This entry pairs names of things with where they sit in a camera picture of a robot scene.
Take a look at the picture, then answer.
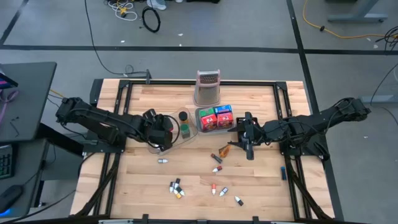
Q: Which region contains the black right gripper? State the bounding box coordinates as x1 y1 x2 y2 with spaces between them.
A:
228 112 268 160

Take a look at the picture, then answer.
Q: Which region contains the orange taco seasoning packet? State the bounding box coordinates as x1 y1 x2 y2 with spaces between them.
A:
218 144 233 159

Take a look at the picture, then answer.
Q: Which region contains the red Froot Loops cereal box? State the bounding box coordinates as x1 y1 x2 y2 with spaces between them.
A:
216 111 234 129
200 114 218 131

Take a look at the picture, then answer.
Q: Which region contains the clear plastic bin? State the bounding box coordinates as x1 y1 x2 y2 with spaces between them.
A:
141 106 199 156

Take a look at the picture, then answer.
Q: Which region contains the grey plastic bin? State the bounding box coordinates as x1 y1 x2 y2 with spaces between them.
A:
194 106 236 135

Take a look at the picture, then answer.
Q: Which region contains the person's shoe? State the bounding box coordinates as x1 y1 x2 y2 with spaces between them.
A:
146 0 167 11

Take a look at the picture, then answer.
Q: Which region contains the grey desk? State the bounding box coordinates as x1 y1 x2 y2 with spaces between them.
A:
0 61 58 143

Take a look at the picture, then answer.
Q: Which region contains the dark side table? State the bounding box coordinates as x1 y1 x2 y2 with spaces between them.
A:
0 138 52 218

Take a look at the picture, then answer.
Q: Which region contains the grey desk foot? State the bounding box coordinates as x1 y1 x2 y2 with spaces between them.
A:
357 95 398 105

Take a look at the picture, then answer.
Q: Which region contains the black keyboard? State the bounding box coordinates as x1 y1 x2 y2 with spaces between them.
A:
0 144 14 180

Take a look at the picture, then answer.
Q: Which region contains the black computer mouse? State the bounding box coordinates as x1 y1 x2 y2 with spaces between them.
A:
0 184 24 215

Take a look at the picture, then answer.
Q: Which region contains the black monitor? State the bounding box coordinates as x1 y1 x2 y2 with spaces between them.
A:
0 70 19 91

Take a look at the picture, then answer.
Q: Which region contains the grey desk leg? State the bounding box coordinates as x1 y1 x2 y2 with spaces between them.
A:
326 0 389 23

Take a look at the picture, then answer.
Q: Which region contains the metal box grater pink handle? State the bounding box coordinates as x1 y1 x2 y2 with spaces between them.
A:
192 68 222 108

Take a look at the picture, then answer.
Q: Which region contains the black aluminium table frame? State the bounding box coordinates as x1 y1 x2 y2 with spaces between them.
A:
70 78 346 224

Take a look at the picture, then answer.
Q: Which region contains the long black floor cable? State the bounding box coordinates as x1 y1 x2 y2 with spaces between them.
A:
83 0 149 77

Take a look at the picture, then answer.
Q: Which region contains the black cable coil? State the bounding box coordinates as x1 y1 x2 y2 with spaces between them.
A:
141 6 162 34

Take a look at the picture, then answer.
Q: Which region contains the white yellow cable bundle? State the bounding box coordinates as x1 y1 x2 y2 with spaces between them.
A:
104 0 139 22

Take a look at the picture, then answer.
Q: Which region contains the yellow extension cable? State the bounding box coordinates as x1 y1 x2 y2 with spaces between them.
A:
303 0 398 40

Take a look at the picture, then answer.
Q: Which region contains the black cable bundle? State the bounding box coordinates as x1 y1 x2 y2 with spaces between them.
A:
374 26 398 55

